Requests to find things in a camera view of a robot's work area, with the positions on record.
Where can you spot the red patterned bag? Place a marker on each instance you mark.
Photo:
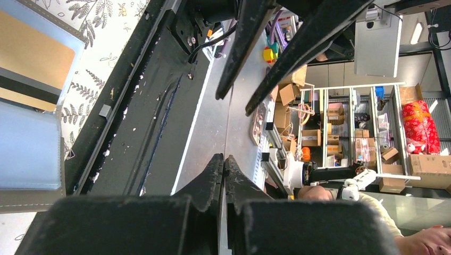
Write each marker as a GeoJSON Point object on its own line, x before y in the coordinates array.
{"type": "Point", "coordinates": [420, 129]}

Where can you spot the floral table mat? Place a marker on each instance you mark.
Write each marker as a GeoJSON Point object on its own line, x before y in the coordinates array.
{"type": "Point", "coordinates": [106, 27]}

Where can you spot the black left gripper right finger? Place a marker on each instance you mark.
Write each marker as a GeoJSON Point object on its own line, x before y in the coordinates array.
{"type": "Point", "coordinates": [259, 224]}

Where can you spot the blue credit card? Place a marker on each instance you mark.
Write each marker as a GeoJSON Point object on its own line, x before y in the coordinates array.
{"type": "Point", "coordinates": [28, 140]}

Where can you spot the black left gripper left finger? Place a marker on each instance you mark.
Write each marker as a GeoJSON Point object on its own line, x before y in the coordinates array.
{"type": "Point", "coordinates": [184, 223]}

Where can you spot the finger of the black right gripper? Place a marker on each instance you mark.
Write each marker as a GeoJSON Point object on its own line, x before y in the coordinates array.
{"type": "Point", "coordinates": [253, 16]}
{"type": "Point", "coordinates": [316, 33]}

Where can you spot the white metal storage shelf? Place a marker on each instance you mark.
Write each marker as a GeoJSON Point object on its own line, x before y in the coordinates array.
{"type": "Point", "coordinates": [382, 102]}

